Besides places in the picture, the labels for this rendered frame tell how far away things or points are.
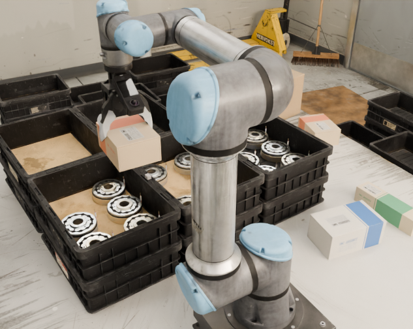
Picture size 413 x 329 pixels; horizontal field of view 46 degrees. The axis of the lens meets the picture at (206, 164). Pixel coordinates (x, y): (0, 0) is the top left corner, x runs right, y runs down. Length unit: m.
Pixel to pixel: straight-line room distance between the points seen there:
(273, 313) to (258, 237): 0.19
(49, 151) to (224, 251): 1.04
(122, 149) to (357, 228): 0.74
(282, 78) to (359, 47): 4.14
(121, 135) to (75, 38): 3.48
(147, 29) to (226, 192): 0.42
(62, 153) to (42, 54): 2.92
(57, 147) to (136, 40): 0.86
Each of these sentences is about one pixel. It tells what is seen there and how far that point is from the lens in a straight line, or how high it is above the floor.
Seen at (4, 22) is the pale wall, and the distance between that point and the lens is 4.56.
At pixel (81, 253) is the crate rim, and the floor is 0.93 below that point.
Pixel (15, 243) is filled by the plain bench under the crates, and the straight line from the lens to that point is 1.66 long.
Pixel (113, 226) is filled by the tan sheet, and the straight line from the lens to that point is 1.43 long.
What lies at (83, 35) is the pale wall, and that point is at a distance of 4.74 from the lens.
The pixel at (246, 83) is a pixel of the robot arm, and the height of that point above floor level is 1.43.
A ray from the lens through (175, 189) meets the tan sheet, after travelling 1.56.
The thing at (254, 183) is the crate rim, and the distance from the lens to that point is 1.43.
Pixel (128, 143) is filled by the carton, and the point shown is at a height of 1.12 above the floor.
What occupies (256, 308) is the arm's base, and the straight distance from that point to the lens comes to 1.15.
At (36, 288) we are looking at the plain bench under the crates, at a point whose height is 0.70.
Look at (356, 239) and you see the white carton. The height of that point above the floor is 0.75.
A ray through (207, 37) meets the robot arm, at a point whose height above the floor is 1.42.
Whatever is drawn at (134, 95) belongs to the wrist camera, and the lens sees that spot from 1.21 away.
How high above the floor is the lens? 1.72
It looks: 32 degrees down
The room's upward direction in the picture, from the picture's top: straight up
